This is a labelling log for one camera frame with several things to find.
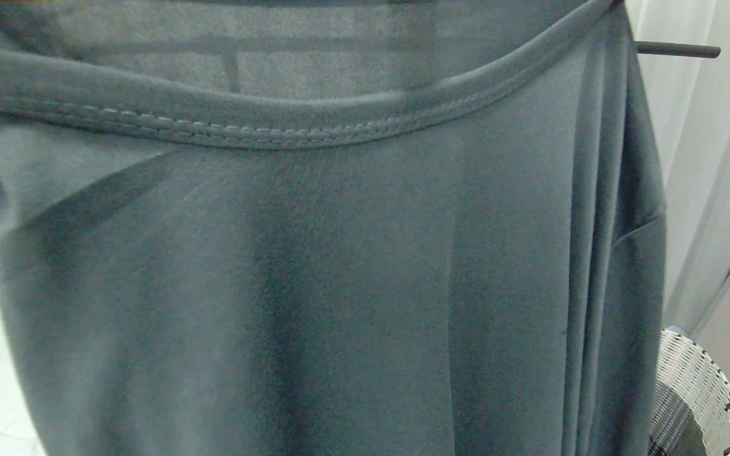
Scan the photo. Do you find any dark grey garment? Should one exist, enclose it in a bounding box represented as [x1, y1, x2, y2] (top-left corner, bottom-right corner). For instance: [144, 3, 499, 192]
[0, 0, 667, 456]

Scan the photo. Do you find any white laundry basket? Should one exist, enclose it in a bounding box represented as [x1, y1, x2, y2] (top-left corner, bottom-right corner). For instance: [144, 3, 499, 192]
[647, 328, 730, 456]

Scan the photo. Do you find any black clothes rack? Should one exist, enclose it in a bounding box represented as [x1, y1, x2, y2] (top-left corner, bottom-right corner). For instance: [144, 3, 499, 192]
[634, 40, 722, 60]

